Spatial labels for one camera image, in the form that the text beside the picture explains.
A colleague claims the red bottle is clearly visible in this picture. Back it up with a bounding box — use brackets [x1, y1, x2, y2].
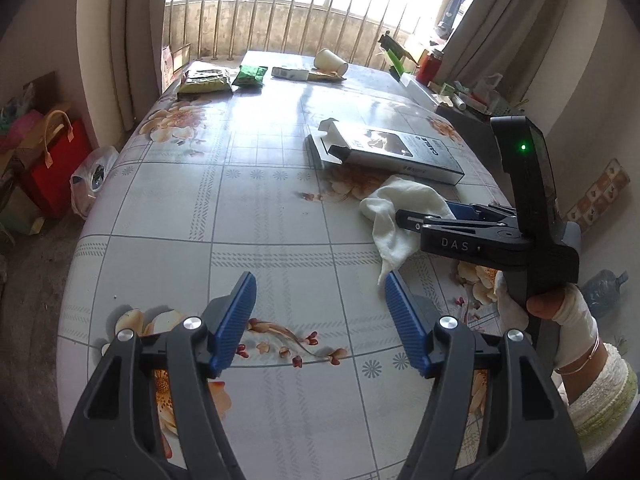
[416, 49, 445, 86]

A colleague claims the white plastic bag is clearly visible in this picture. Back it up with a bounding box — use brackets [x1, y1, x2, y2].
[470, 74, 503, 106]

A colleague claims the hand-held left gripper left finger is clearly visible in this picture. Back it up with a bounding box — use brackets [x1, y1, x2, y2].
[57, 271, 258, 480]

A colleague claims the floral tablecloth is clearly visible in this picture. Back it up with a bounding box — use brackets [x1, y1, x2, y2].
[56, 51, 516, 480]

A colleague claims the red gift bag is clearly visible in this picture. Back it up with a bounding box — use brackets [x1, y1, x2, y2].
[22, 110, 93, 219]

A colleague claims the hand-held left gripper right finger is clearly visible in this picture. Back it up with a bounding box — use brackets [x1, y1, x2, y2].
[384, 270, 587, 480]

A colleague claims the beige curtain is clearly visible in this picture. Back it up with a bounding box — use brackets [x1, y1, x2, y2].
[440, 0, 608, 111]

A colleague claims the white paper cup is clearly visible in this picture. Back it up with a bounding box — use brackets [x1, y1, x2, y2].
[313, 48, 349, 76]

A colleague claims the white cloth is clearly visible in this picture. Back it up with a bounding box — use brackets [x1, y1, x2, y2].
[359, 174, 458, 286]

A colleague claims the green plastic crate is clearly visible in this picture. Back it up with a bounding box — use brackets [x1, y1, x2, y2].
[487, 94, 527, 117]

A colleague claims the clear plastic bag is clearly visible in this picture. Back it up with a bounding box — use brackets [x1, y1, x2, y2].
[70, 146, 121, 219]

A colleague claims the person's right forearm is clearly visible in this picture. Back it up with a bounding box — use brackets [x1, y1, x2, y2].
[552, 342, 640, 467]

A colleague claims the patterned tile panel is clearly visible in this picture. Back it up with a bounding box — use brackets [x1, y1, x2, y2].
[570, 158, 632, 223]

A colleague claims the large blue water jug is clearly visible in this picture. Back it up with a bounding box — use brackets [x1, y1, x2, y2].
[580, 269, 630, 318]

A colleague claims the small printed carton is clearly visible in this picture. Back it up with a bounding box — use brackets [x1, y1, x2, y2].
[160, 45, 177, 93]

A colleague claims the thin bracelet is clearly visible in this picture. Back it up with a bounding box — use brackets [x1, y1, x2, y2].
[554, 334, 601, 375]

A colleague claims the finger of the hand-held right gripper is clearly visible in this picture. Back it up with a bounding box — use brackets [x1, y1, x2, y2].
[445, 201, 517, 227]
[396, 208, 535, 269]

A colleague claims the metal window railing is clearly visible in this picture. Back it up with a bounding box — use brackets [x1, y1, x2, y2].
[162, 0, 441, 68]

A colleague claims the pink plastic bag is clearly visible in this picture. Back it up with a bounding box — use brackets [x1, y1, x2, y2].
[2, 110, 45, 148]

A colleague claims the person's right hand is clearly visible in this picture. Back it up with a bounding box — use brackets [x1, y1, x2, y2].
[495, 270, 600, 373]

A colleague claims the black and white carton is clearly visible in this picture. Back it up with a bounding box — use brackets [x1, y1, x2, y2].
[304, 117, 466, 187]

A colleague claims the yellow-green snack packet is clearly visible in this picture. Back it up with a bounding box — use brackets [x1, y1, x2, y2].
[177, 67, 236, 98]

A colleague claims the green snack packet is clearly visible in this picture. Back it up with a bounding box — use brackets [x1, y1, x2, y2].
[232, 64, 268, 90]

